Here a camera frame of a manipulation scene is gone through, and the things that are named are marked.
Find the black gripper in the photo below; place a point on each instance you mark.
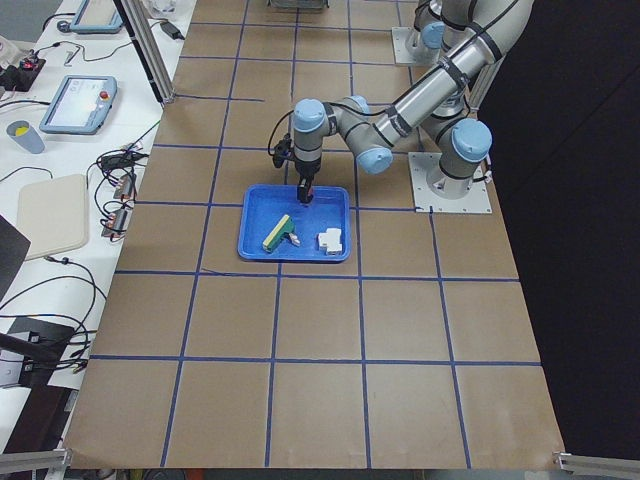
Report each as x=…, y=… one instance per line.
x=306, y=170

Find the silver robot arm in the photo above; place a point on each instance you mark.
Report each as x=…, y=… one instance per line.
x=428, y=26
x=463, y=38

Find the blue plastic tray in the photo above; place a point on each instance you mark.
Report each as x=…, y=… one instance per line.
x=265, y=204

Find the green yellow terminal block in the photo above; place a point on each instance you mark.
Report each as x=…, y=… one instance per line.
x=283, y=230

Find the white circuit breaker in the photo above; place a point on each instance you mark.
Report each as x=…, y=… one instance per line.
x=330, y=241

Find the black power adapter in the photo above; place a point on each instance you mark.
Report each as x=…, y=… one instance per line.
x=171, y=30

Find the clear plastic bag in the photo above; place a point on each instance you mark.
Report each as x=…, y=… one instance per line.
x=164, y=8

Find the near blue teach pendant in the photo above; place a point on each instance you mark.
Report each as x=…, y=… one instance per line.
x=80, y=106

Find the blue teach pendant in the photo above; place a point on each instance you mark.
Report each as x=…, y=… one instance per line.
x=96, y=17
x=80, y=106

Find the beige pad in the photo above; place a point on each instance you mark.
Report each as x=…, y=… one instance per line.
x=53, y=215

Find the far blue teach pendant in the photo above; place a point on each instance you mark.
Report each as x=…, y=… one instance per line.
x=96, y=17

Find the grey cup with yellow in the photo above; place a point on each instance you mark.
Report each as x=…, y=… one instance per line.
x=26, y=136

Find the black electronics box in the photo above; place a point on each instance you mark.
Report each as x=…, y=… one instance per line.
x=20, y=78

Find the black laptop corner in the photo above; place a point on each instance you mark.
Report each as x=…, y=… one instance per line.
x=14, y=248

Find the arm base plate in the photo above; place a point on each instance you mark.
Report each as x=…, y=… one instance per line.
x=435, y=192
x=406, y=54

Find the circuit board with wires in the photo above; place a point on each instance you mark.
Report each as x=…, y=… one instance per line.
x=118, y=169

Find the aluminium frame post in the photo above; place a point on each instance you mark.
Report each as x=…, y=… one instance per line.
x=132, y=14

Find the black device with cables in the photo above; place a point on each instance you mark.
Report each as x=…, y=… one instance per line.
x=33, y=349

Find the left corner aluminium bracket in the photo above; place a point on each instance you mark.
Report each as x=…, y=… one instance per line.
x=26, y=461

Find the corner aluminium bracket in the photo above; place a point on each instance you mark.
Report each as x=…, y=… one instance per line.
x=597, y=466
x=26, y=461

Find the right corner aluminium bracket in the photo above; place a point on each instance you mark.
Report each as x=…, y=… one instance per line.
x=597, y=466

